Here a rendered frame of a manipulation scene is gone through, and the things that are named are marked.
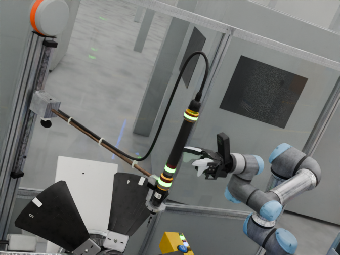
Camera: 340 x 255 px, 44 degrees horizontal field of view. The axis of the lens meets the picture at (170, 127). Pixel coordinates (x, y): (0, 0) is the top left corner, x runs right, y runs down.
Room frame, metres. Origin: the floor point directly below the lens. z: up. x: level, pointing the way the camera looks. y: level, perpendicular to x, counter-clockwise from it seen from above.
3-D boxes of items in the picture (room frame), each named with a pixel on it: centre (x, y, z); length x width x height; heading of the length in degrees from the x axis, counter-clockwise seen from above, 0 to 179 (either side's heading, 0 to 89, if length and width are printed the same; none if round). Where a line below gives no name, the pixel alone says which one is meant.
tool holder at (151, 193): (1.27, -0.04, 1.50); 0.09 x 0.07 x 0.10; 62
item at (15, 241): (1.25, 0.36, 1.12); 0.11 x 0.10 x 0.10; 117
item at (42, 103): (1.56, 0.51, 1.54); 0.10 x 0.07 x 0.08; 62
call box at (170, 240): (1.69, -0.23, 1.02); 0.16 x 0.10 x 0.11; 27
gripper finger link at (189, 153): (1.35, -0.09, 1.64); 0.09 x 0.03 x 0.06; 106
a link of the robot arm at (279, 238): (1.77, -0.70, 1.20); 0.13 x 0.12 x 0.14; 54
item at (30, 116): (1.58, 0.55, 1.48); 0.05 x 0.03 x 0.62; 152
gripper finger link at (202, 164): (1.28, -0.14, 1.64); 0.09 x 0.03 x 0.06; 149
